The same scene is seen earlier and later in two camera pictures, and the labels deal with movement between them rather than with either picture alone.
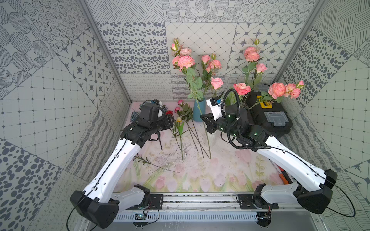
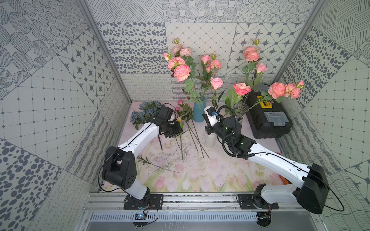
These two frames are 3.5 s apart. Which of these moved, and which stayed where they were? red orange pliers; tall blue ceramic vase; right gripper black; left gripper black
Moved: right gripper black; left gripper black
Stayed: tall blue ceramic vase; red orange pliers
